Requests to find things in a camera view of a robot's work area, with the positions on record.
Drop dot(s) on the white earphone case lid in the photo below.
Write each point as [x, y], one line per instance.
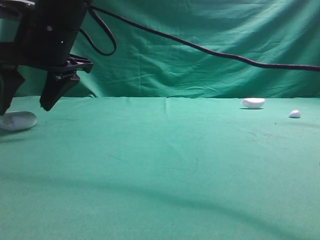
[253, 103]

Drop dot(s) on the white earbud far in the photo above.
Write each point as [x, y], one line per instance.
[295, 114]

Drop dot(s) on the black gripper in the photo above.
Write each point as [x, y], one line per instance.
[47, 30]

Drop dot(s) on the green cloth backdrop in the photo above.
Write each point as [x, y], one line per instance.
[148, 65]

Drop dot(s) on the white earphone case body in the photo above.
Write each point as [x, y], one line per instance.
[17, 121]

